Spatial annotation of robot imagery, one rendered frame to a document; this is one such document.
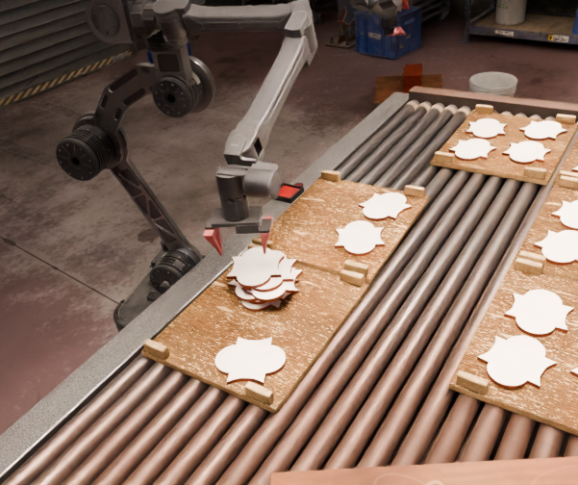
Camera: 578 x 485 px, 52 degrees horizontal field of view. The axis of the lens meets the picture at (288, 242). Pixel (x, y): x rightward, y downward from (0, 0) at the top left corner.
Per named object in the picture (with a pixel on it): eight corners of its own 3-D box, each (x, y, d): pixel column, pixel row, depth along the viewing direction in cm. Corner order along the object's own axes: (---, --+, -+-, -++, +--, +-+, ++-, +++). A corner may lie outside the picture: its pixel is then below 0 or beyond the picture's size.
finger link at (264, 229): (273, 261, 128) (268, 224, 122) (240, 262, 129) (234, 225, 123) (276, 242, 133) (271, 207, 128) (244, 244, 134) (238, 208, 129)
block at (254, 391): (245, 395, 116) (242, 386, 115) (250, 389, 118) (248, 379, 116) (270, 407, 113) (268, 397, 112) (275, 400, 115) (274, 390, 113)
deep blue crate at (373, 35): (353, 52, 572) (352, 12, 551) (381, 40, 594) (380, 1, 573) (396, 60, 541) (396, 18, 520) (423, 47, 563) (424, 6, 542)
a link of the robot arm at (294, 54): (299, 47, 149) (289, 10, 141) (320, 49, 147) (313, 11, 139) (232, 178, 129) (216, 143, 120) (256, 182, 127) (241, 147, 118)
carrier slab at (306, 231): (249, 251, 159) (248, 246, 158) (320, 180, 187) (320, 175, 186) (370, 284, 143) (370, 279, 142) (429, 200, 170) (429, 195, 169)
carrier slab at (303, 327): (142, 355, 131) (140, 350, 130) (249, 254, 158) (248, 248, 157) (276, 415, 114) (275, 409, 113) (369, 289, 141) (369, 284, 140)
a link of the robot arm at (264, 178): (243, 162, 130) (232, 134, 123) (292, 165, 126) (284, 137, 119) (225, 205, 124) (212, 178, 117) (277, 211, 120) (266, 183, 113)
